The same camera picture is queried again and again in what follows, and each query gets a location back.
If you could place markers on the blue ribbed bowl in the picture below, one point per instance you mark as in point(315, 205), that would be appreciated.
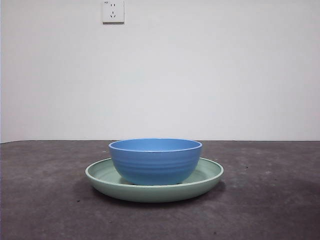
point(155, 165)

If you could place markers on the white wall socket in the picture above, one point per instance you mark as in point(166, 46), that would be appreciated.
point(113, 12)

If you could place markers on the pale green plate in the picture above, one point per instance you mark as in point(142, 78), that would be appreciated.
point(150, 193)

